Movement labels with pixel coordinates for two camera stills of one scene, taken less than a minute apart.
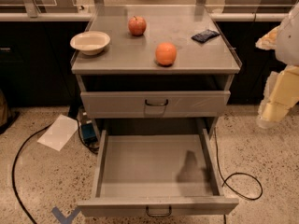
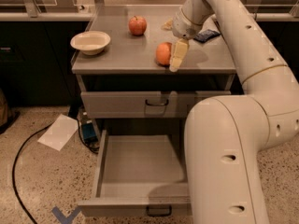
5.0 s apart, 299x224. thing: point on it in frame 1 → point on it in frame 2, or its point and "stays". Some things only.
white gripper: x=289 y=44 → x=182 y=26
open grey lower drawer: x=156 y=175 stays
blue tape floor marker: x=67 y=219 stays
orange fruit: x=165 y=53 stays
